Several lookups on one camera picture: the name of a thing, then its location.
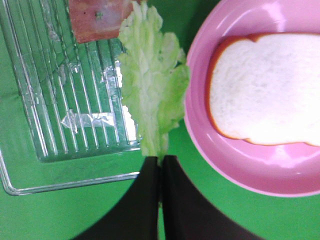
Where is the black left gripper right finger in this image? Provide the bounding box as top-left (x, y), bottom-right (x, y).
top-left (161, 155), bottom-right (260, 240)

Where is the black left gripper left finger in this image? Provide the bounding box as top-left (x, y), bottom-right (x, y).
top-left (75, 156), bottom-right (160, 240)

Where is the green toy lettuce leaf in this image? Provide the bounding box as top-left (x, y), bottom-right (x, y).
top-left (118, 1), bottom-right (190, 161)

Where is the toy bread slice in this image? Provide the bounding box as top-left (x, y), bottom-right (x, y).
top-left (205, 32), bottom-right (320, 146)

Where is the toy ham slice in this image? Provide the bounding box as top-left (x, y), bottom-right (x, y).
top-left (68, 0), bottom-right (133, 44)

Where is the green tablecloth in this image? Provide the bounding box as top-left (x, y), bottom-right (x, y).
top-left (0, 0), bottom-right (320, 240)

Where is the pink round plate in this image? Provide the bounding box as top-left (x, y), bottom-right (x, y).
top-left (184, 0), bottom-right (320, 197)

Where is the left clear plastic tray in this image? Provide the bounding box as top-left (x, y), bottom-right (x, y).
top-left (0, 0), bottom-right (142, 196)

